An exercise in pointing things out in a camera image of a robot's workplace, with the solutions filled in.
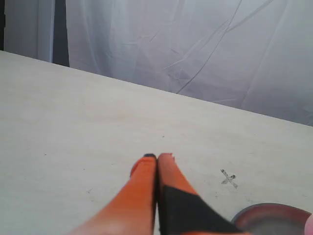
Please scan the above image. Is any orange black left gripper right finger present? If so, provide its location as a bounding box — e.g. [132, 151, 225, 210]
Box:
[157, 153, 249, 235]

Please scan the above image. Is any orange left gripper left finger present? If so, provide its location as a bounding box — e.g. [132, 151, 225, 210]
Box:
[69, 154, 157, 235]

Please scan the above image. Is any round steel plate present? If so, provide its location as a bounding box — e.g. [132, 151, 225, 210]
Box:
[231, 203, 311, 235]

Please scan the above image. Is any white backdrop cloth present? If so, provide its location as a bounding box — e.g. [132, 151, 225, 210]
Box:
[0, 0, 313, 126]

